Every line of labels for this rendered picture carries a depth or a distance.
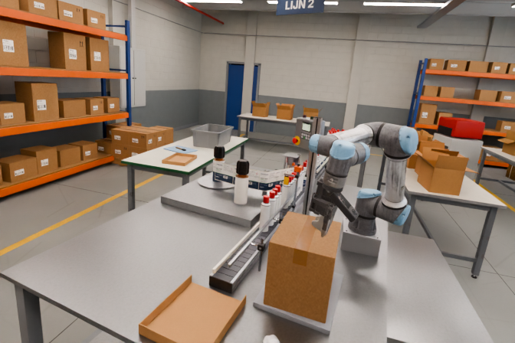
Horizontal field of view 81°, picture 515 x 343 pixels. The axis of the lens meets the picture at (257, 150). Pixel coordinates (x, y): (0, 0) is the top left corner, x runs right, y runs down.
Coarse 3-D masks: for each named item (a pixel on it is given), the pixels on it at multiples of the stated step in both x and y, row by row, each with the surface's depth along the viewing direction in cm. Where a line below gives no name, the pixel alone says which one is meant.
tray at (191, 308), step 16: (176, 288) 119; (192, 288) 125; (160, 304) 110; (176, 304) 116; (192, 304) 116; (208, 304) 117; (224, 304) 118; (240, 304) 114; (144, 320) 103; (160, 320) 108; (176, 320) 108; (192, 320) 109; (208, 320) 109; (224, 320) 110; (144, 336) 101; (160, 336) 98; (176, 336) 102; (192, 336) 102; (208, 336) 103
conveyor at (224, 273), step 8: (296, 200) 215; (288, 208) 200; (280, 216) 187; (256, 232) 165; (248, 240) 156; (256, 240) 157; (240, 248) 149; (248, 248) 149; (256, 248) 150; (232, 256) 141; (240, 256) 142; (248, 256) 142; (224, 264) 135; (240, 264) 136; (216, 272) 129; (224, 272) 130; (232, 272) 130; (224, 280) 124
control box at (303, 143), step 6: (300, 120) 193; (306, 120) 189; (312, 120) 185; (300, 126) 193; (312, 126) 184; (324, 126) 189; (300, 132) 194; (306, 132) 189; (294, 144) 200; (300, 144) 194; (306, 144) 190
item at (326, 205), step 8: (320, 184) 105; (320, 192) 105; (328, 192) 105; (336, 192) 101; (312, 200) 106; (320, 200) 105; (328, 200) 105; (312, 208) 107; (320, 208) 105; (328, 208) 104; (336, 208) 108
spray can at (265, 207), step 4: (264, 196) 163; (268, 196) 163; (264, 200) 162; (268, 200) 163; (264, 204) 162; (268, 204) 162; (264, 208) 162; (268, 208) 163; (264, 212) 163; (268, 212) 163; (260, 216) 166; (264, 216) 163; (268, 216) 164; (260, 220) 166; (264, 220) 164; (260, 224) 166; (268, 224) 166; (260, 228) 166; (264, 232) 165
